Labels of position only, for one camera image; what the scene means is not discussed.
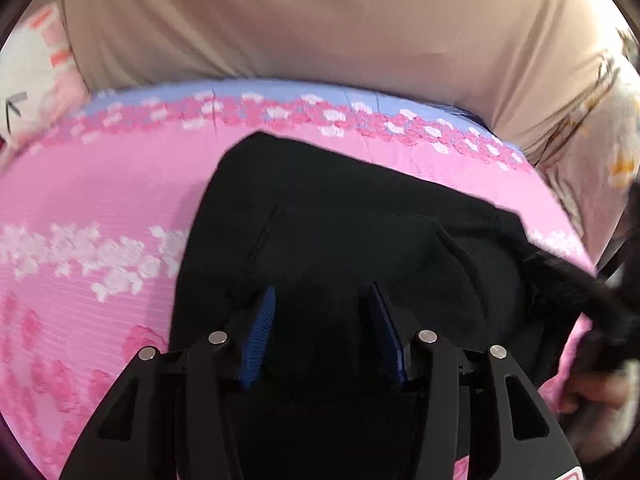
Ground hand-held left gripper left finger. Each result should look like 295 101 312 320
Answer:
59 286 277 480

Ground black pants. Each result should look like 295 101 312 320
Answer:
170 131 636 480

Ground pink rose print bedsheet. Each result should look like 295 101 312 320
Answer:
0 77 601 480

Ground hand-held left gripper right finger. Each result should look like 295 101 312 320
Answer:
367 282 583 480

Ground pale floral quilt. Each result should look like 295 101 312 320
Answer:
530 25 640 271

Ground cartoon rabbit face pillow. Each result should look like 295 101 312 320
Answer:
0 2 91 153

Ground person's right hand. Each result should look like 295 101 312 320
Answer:
559 376 630 415

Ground beige cloth backdrop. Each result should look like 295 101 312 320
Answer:
55 0 631 171

